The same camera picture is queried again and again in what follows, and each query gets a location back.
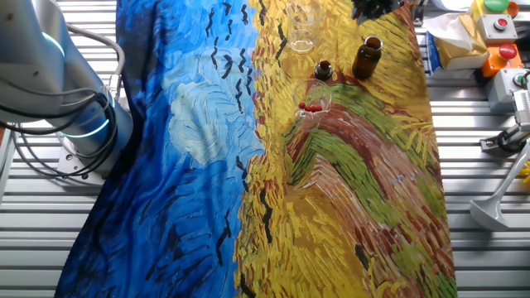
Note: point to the silver depth camera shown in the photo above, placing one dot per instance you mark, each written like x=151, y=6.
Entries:
x=522, y=107

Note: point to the yellow plastic pieces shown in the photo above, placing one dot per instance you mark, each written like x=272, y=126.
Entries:
x=526, y=169

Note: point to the clear glass dropper beaker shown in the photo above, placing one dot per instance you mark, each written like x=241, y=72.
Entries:
x=316, y=89

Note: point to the dark brown bottle cap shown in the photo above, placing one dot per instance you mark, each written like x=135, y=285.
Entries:
x=324, y=72

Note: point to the white plastic funnel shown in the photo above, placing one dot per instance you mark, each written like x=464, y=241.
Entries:
x=490, y=213

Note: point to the grey box with red button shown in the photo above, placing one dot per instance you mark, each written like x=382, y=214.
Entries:
x=488, y=33

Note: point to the brown glass bottle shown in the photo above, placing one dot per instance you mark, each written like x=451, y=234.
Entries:
x=365, y=62

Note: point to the orange box with red button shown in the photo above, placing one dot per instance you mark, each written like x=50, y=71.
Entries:
x=492, y=62

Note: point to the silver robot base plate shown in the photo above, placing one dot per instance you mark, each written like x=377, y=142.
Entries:
x=68, y=159

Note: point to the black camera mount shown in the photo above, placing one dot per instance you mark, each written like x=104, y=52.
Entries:
x=503, y=142

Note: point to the grey box with green button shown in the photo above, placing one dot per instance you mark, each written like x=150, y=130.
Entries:
x=499, y=91

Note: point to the yellow box with green button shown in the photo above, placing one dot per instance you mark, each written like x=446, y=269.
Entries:
x=478, y=8

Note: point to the clear plastic beaker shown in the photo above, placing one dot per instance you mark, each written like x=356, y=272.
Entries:
x=304, y=41

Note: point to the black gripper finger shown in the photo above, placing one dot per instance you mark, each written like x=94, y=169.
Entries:
x=389, y=6
x=366, y=8

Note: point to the blue box with yellow cloth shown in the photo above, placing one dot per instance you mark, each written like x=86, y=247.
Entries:
x=459, y=54

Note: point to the Van Gogh painting print cloth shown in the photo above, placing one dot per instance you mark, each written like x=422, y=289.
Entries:
x=186, y=165

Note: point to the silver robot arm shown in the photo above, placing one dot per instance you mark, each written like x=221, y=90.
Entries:
x=41, y=62

